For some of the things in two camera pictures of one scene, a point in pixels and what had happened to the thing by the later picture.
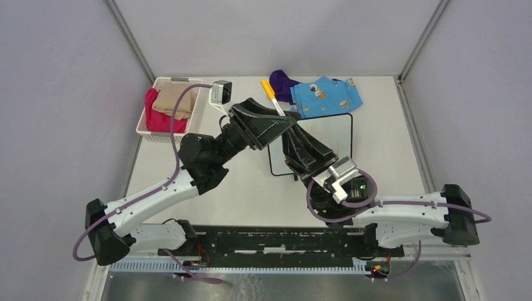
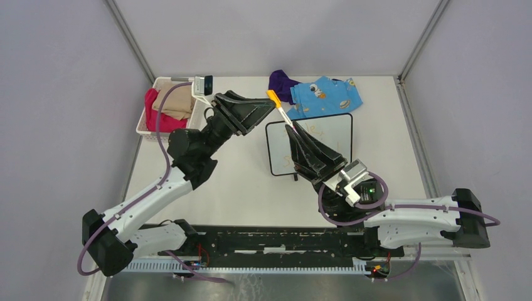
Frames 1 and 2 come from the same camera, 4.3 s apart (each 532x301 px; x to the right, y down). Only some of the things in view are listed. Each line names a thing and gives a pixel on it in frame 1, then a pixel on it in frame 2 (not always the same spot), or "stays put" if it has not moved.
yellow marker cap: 268,89 to 273,96
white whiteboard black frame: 334,133 stays put
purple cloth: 281,84 stays put
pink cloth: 158,121 stays put
